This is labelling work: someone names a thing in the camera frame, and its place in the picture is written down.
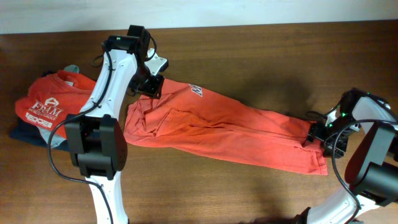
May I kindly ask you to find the folded navy blue t-shirt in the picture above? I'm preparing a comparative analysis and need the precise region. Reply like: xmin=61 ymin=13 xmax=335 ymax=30
xmin=10 ymin=70 xmax=76 ymax=147

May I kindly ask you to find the folded red printed t-shirt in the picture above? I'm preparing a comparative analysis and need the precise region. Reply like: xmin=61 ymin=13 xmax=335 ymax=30
xmin=15 ymin=70 xmax=96 ymax=131

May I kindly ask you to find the plain red t-shirt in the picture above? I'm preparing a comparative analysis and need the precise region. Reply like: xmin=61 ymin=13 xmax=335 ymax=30
xmin=124 ymin=80 xmax=328 ymax=175

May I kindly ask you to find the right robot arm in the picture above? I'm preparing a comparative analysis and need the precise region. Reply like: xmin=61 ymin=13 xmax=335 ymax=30
xmin=293 ymin=88 xmax=397 ymax=224

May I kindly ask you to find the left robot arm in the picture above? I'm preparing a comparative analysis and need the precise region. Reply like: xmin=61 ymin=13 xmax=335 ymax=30
xmin=65 ymin=25 xmax=169 ymax=223

